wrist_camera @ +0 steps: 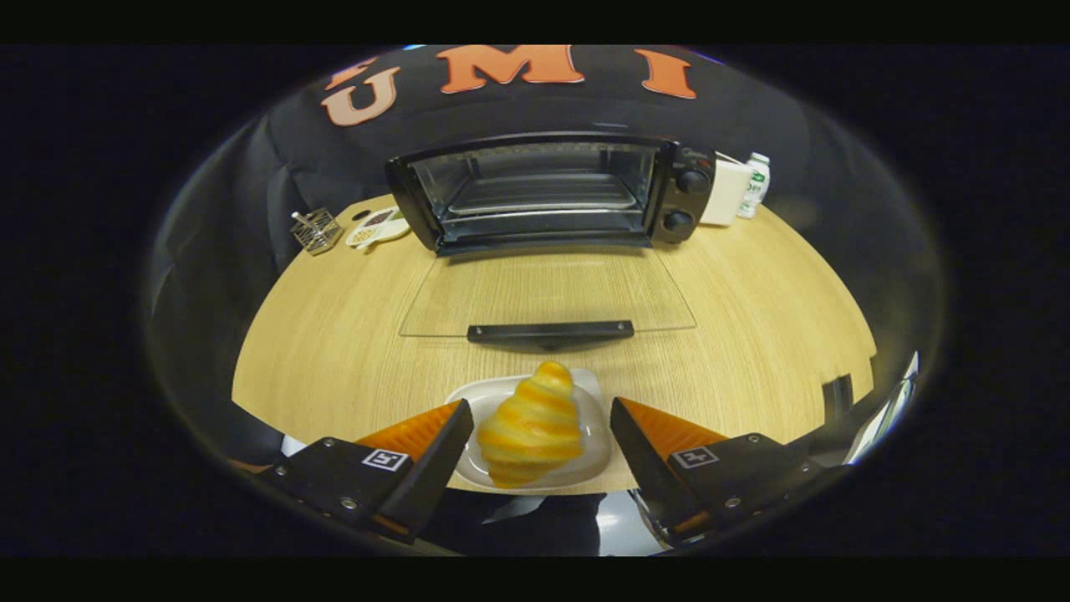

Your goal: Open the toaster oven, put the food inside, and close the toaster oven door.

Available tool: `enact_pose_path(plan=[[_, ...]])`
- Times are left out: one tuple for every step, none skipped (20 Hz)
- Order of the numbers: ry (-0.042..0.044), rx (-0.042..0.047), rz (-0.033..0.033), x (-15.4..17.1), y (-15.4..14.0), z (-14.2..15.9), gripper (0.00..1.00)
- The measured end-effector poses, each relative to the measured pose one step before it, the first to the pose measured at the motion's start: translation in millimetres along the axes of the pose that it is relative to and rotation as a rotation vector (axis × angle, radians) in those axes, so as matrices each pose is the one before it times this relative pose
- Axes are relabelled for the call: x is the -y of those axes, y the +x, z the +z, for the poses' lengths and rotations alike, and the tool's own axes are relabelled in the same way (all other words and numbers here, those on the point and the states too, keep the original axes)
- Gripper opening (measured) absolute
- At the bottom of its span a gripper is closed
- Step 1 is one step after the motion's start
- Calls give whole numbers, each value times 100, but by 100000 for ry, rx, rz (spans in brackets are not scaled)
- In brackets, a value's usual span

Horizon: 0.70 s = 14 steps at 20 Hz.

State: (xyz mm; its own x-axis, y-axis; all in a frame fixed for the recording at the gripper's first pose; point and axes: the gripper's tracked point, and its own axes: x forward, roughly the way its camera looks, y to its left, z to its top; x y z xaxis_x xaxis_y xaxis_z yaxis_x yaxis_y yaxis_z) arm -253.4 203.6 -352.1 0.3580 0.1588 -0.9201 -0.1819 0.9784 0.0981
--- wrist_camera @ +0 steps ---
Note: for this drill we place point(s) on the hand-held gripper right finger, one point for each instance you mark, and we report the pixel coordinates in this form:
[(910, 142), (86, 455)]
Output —
[(648, 468)]

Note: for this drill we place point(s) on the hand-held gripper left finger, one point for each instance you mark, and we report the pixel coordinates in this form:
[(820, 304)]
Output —
[(435, 472)]

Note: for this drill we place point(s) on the yellow croissant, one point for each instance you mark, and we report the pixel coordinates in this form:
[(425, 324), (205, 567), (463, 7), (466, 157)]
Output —
[(531, 426)]

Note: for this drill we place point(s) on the black toaster oven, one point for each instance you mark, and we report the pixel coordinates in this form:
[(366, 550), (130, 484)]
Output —
[(685, 201)]

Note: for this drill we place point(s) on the white slot toaster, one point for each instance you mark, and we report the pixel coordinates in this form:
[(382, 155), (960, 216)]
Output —
[(726, 192)]

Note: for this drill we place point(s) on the white plate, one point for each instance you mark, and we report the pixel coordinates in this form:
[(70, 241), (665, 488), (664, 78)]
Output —
[(595, 426)]

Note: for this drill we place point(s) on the small white dish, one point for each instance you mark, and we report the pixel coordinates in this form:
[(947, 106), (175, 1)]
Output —
[(378, 227)]

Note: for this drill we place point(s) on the white bottle green label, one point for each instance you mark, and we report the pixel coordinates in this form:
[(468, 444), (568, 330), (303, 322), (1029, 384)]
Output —
[(756, 188)]

